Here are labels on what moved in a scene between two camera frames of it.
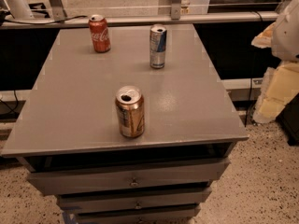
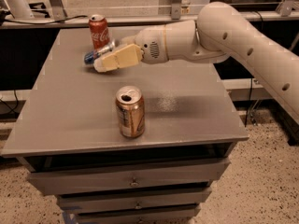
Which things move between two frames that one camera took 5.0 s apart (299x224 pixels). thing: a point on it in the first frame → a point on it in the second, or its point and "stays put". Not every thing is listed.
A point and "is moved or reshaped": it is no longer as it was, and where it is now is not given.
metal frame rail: x=140 y=17 stays put
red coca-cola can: x=100 y=34 stays put
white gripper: x=287 y=35 → x=150 y=46
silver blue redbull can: x=158 y=35 is moved or reshaped
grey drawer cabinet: x=67 y=129 stays put
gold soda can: x=129 y=103 stays put
